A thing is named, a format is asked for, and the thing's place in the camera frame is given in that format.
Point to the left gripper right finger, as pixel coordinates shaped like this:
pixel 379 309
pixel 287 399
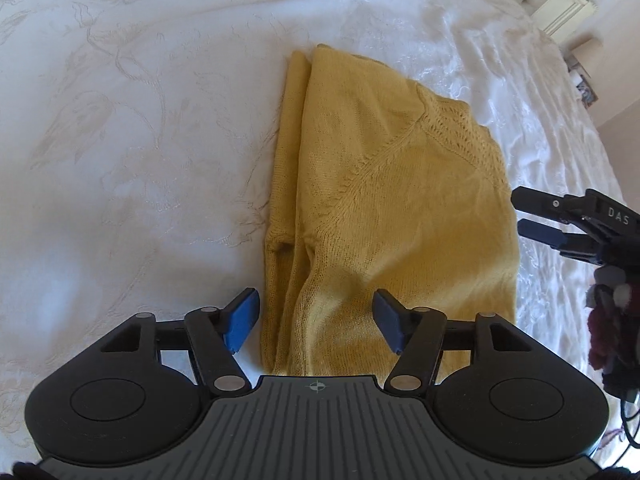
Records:
pixel 415 336

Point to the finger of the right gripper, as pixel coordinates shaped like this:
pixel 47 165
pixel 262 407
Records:
pixel 541 233
pixel 541 204

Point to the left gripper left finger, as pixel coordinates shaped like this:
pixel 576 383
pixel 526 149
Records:
pixel 215 335

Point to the yellow knit sweater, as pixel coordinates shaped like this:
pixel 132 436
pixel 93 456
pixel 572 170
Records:
pixel 377 182

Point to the right hand dark glove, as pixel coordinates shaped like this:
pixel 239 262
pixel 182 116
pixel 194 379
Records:
pixel 613 324

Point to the white floral bedspread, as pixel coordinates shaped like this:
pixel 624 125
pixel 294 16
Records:
pixel 137 142

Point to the dark photo frame right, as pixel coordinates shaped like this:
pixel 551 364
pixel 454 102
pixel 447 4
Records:
pixel 587 94

